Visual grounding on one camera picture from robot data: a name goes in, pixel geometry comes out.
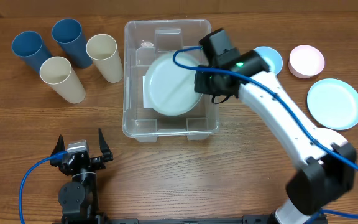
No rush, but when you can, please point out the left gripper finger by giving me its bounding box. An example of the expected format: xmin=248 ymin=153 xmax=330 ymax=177
xmin=49 ymin=135 xmax=65 ymax=167
xmin=98 ymin=128 xmax=113 ymax=162

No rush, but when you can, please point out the grey plate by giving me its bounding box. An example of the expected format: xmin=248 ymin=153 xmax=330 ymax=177
xmin=145 ymin=52 xmax=202 ymax=116

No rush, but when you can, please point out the light blue small bowl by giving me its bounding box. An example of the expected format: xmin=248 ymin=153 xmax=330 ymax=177
xmin=254 ymin=46 xmax=283 ymax=75

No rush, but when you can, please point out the beige cup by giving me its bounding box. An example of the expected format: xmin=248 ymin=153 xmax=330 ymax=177
xmin=86 ymin=34 xmax=124 ymax=83
xmin=39 ymin=56 xmax=86 ymax=104

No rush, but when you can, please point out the pink small bowl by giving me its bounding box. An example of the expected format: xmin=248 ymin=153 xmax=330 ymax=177
xmin=288 ymin=45 xmax=325 ymax=78

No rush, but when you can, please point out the light blue plate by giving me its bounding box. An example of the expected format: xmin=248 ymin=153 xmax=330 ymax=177
xmin=306 ymin=78 xmax=358 ymax=131

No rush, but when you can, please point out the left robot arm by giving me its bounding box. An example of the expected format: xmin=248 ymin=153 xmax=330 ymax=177
xmin=50 ymin=129 xmax=113 ymax=223

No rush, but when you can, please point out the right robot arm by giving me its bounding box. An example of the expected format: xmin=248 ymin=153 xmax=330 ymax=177
xmin=195 ymin=47 xmax=357 ymax=223

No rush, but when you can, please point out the clear plastic storage bin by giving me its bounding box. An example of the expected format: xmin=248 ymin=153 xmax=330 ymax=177
xmin=122 ymin=19 xmax=219 ymax=142

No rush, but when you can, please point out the blue cup far left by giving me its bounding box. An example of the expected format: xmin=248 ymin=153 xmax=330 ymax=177
xmin=12 ymin=30 xmax=52 ymax=73

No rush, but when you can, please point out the blue cup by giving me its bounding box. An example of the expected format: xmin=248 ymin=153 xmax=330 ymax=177
xmin=12 ymin=30 xmax=52 ymax=73
xmin=52 ymin=18 xmax=93 ymax=68

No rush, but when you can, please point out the blue cup rear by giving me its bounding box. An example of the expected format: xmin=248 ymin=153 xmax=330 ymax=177
xmin=52 ymin=18 xmax=93 ymax=68

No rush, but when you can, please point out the left blue cable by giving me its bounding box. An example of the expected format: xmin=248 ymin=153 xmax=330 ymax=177
xmin=17 ymin=150 xmax=68 ymax=224

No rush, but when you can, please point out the blue cable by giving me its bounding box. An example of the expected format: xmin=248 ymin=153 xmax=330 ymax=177
xmin=172 ymin=45 xmax=358 ymax=224
xmin=17 ymin=150 xmax=68 ymax=224

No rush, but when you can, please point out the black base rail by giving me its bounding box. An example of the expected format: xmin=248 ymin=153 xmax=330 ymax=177
xmin=53 ymin=215 xmax=277 ymax=224

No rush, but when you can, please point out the right blue cable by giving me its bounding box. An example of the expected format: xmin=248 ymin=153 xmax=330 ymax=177
xmin=172 ymin=45 xmax=358 ymax=224

